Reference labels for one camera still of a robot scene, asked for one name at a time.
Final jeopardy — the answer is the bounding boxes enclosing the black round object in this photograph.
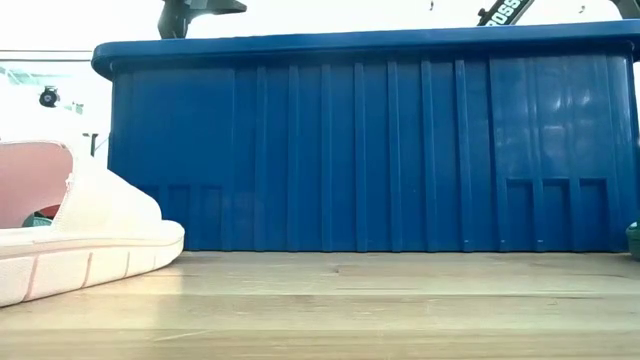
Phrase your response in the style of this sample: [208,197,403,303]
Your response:
[38,85,61,109]

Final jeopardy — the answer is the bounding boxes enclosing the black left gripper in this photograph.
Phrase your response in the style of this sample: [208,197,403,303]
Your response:
[157,0,248,40]

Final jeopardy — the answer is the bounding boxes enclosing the dark short post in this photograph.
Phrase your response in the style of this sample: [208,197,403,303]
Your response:
[82,132,101,157]

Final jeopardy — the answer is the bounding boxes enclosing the pink rubber slide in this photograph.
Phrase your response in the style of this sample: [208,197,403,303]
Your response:
[0,139,186,309]

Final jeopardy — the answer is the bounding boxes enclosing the blue plastic bin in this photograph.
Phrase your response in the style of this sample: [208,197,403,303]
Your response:
[91,19,640,253]

